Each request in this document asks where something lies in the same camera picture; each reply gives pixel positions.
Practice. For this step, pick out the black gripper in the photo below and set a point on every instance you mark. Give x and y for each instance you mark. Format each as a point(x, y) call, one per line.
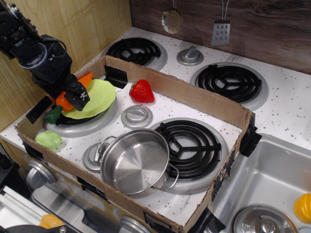
point(51, 71)

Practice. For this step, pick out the orange toy carrot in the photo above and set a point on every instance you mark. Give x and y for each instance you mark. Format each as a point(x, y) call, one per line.
point(62, 104)

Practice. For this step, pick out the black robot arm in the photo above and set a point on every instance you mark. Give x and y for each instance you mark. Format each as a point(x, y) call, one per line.
point(18, 37)

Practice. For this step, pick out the light green plate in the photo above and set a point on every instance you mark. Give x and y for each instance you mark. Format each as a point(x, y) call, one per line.
point(102, 94)

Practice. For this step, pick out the front left black burner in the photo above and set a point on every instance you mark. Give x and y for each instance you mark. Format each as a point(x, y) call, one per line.
point(86, 128)

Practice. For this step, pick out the black burner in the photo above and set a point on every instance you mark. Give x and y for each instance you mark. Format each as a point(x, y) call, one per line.
point(197, 151)
point(86, 128)
point(237, 82)
point(140, 51)

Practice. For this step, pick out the cardboard fence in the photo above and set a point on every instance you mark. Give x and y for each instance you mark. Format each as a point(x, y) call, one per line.
point(201, 100)

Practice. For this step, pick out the green toy lettuce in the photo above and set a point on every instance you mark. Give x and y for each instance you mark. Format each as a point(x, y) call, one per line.
point(49, 139)

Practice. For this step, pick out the silver centre stove knob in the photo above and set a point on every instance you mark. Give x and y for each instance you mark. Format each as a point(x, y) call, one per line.
point(137, 116)

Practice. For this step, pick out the silver stove knob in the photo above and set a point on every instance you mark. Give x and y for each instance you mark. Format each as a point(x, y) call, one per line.
point(190, 57)
point(93, 156)
point(137, 116)

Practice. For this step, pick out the silver front stove knob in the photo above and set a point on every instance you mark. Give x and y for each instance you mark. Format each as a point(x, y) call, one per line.
point(93, 156)

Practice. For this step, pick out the red toy strawberry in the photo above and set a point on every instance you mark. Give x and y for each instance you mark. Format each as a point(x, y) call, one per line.
point(141, 92)

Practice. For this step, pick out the back left black burner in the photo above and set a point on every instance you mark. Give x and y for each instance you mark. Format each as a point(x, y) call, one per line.
point(140, 51)

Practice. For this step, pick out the stainless steel pot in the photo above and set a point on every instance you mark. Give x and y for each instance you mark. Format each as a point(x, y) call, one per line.
point(137, 163)

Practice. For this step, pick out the silver oven dial left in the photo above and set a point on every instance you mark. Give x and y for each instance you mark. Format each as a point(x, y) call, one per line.
point(39, 175)

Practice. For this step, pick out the silver oven dial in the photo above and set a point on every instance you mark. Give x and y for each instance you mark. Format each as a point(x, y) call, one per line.
point(39, 175)
point(129, 225)

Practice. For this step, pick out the silver back stove knob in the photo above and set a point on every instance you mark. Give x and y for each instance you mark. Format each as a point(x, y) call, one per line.
point(190, 57)

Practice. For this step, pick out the hanging slotted metal spoon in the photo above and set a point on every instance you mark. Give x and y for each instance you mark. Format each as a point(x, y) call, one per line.
point(172, 19)

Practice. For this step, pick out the orange toy bottom left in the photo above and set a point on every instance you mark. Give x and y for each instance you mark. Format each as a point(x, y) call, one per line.
point(49, 221)

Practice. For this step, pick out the front right black burner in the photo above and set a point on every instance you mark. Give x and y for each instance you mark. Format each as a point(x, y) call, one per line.
point(197, 151)

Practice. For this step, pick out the silver oven dial right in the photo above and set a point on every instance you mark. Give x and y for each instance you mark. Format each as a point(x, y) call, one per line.
point(129, 225)

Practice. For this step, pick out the hanging metal spatula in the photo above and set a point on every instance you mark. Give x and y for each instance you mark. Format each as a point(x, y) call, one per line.
point(221, 28)

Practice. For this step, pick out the back right black burner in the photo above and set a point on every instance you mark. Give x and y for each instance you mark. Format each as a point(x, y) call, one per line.
point(237, 82)

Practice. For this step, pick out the silver sink basin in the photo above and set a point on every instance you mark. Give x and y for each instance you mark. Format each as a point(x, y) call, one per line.
point(276, 173)

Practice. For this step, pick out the silver pot lid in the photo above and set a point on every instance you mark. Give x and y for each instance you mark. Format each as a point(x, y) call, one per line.
point(261, 218)

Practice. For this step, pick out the yellow toy in sink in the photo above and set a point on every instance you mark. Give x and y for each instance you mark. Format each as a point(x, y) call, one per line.
point(302, 208)

